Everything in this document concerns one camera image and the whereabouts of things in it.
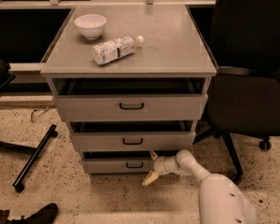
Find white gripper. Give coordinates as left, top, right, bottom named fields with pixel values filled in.
left=142, top=150, right=180, bottom=186

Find grey bottom drawer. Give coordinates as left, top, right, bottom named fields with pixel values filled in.
left=81, top=158, right=153, bottom=175

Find grey drawer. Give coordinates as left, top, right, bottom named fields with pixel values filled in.
left=70, top=132, right=195, bottom=151
left=53, top=94, right=207, bottom=121
left=81, top=158, right=153, bottom=175

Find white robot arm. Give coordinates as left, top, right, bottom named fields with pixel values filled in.
left=142, top=149, right=257, bottom=224

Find grey middle drawer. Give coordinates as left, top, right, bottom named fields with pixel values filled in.
left=70, top=132, right=195, bottom=151

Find grey top drawer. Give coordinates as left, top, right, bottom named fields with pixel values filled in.
left=53, top=94, right=207, bottom=121

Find grey drawer cabinet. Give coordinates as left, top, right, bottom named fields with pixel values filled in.
left=39, top=4, right=217, bottom=177

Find black office chair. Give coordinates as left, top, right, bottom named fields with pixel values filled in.
left=195, top=0, right=280, bottom=183

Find white labelled plastic bottle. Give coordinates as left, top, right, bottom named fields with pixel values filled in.
left=91, top=35, right=144, bottom=65

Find white ceramic bowl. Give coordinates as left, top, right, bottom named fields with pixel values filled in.
left=74, top=14, right=106, bottom=40

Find thin floor cable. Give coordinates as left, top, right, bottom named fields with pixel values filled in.
left=30, top=106, right=50, bottom=123

